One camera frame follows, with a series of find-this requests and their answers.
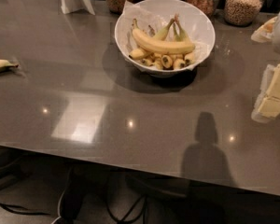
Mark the glass jar of chickpeas right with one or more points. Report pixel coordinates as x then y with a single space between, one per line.
241 12

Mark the large yellow banana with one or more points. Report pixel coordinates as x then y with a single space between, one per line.
149 43

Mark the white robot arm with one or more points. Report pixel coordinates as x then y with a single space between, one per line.
276 39

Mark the bunch of small bananas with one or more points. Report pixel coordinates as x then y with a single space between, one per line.
172 31

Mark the white paper bowl liner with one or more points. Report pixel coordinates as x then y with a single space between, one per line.
157 13

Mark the plate with food right edge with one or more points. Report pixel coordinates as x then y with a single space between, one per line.
264 33

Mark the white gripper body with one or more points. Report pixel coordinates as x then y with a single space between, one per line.
265 83

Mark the white bowl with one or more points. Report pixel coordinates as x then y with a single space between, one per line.
164 37

